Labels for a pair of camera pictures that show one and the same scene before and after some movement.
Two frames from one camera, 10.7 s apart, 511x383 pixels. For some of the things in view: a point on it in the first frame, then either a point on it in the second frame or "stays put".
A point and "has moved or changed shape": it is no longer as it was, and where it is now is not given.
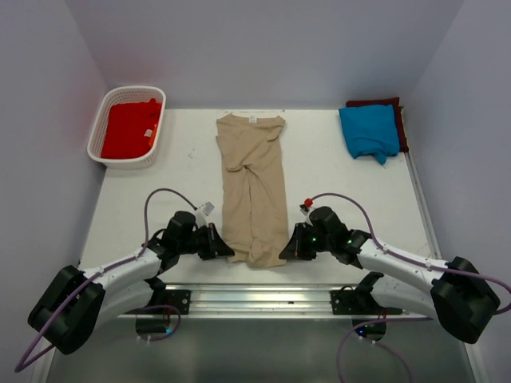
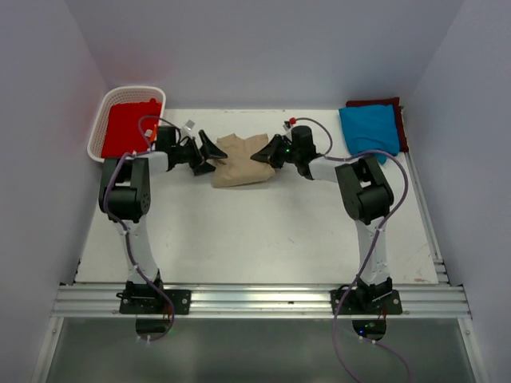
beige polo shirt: (254, 210) has moved or changed shape
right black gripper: (295, 250) → (269, 154)
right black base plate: (360, 302) stays put
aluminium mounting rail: (267, 302) stays put
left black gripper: (215, 246) → (206, 151)
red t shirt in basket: (130, 129) stays put
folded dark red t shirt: (400, 127) stays put
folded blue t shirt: (371, 131) stays put
